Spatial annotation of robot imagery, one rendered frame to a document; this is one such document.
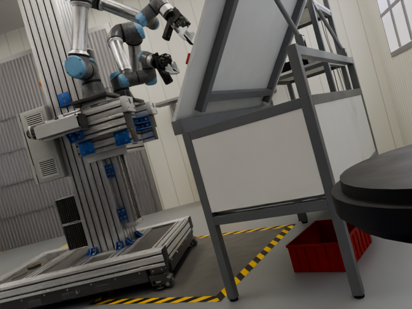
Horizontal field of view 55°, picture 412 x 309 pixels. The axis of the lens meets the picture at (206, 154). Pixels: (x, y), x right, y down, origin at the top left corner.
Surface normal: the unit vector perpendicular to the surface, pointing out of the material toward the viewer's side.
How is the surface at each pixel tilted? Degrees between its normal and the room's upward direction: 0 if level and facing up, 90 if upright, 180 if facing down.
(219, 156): 90
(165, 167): 90
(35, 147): 90
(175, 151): 90
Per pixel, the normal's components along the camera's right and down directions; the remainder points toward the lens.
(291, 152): -0.50, 0.16
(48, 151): -0.15, 0.07
